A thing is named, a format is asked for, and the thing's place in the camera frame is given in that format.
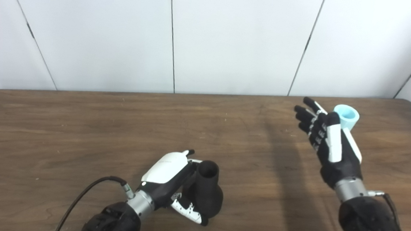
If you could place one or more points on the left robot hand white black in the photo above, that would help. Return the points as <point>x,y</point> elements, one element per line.
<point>164,171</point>

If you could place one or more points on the black flared nozzle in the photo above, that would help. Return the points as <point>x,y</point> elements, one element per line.
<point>206,196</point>

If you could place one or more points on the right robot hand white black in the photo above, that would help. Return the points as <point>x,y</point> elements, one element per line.
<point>341,166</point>

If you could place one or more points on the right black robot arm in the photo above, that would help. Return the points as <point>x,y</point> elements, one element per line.
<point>369,227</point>

